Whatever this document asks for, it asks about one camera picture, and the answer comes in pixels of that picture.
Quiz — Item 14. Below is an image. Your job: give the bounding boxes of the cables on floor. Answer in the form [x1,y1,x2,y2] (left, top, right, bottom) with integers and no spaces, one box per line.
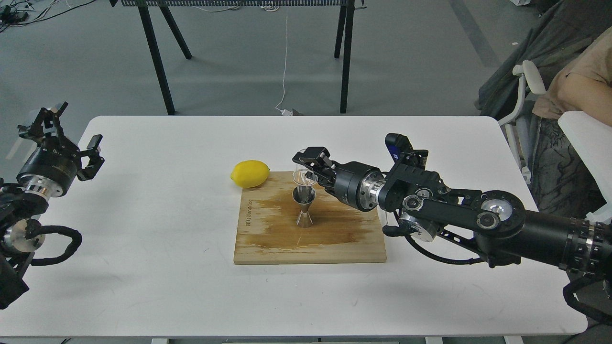
[0,0,98,34]

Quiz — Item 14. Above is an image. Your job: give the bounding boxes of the black metal frame table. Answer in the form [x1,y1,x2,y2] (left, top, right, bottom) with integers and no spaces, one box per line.
[110,0,365,115]

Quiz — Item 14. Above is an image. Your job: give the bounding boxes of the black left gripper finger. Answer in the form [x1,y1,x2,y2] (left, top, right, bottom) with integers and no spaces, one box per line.
[76,135,105,181]
[17,102,68,149]

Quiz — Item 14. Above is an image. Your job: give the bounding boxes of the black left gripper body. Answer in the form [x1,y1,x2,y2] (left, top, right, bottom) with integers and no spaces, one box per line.
[17,142,82,197]

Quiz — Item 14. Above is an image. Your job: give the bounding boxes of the seated person tan shirt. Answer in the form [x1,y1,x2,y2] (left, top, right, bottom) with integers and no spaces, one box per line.
[530,29,612,218]

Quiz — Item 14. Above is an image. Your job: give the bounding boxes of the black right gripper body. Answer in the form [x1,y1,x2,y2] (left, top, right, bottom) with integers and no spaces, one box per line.
[325,161,385,212]

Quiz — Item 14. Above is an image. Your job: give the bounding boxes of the white office chair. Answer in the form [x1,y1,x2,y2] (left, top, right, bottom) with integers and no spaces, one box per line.
[498,60,546,185]

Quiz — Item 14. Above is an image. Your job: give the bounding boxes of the small clear glass cup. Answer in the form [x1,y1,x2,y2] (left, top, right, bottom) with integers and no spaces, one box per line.
[292,165,318,187]

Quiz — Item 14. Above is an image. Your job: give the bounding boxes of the yellow lemon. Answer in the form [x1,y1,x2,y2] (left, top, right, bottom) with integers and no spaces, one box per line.
[230,160,270,189]

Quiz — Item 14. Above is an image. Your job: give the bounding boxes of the steel double jigger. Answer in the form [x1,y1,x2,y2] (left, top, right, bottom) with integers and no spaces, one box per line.
[292,186,316,228]

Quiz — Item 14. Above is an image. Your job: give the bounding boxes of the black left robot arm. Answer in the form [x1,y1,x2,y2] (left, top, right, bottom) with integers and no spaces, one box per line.
[0,102,105,309]

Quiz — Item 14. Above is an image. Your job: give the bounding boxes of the white power cable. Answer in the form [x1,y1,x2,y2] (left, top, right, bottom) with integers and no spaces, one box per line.
[275,6,293,116]

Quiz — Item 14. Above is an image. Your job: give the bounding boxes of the wooden cutting board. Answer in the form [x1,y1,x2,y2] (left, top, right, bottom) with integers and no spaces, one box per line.
[234,172,387,264]

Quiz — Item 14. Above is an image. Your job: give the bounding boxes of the white side table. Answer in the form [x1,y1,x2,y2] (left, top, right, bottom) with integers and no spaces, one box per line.
[558,111,612,199]

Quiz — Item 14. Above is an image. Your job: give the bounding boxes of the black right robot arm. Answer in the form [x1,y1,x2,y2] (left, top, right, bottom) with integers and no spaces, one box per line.
[293,133,611,326]

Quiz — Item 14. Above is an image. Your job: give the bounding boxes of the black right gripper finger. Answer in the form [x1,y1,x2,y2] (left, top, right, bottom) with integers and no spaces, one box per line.
[292,147,335,175]
[306,165,337,192]

